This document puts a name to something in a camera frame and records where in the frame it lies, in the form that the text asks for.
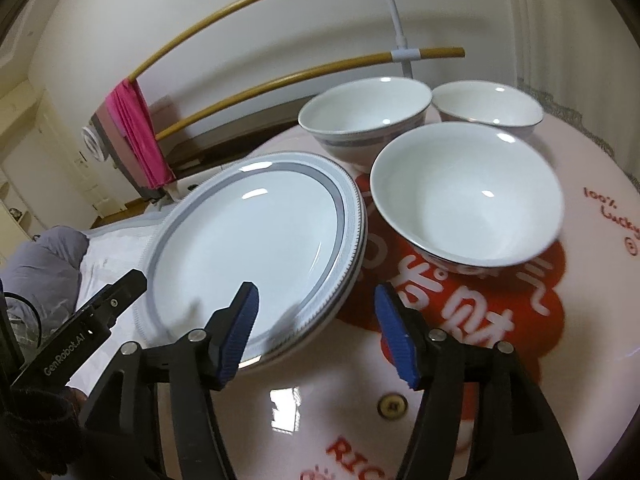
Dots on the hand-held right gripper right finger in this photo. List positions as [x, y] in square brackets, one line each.
[397, 340]

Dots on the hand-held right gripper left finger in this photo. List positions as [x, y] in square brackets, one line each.
[237, 340]

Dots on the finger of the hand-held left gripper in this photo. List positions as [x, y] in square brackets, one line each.
[120, 297]

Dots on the white bowl with grey band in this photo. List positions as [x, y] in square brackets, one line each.
[360, 110]
[487, 102]
[465, 195]

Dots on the person's left hand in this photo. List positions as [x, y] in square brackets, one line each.
[40, 425]

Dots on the white bed mattress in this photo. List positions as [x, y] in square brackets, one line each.
[115, 245]

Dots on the white storage box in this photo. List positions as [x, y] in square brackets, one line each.
[195, 185]

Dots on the brown cloth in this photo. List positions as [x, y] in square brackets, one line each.
[120, 155]

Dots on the cream door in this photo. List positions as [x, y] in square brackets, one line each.
[55, 160]

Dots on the white round fan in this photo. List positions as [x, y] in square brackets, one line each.
[94, 142]

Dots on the pink cloth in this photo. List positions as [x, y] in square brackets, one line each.
[142, 135]

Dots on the round pink printed table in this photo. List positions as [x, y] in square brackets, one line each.
[575, 310]

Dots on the cream lace-trimmed curtain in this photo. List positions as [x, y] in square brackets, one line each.
[575, 35]

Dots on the white barre post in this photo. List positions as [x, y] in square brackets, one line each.
[406, 54]

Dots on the short wooden barre rail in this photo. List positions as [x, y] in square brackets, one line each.
[440, 52]

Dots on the long wooden barre rail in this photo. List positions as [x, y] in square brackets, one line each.
[240, 2]

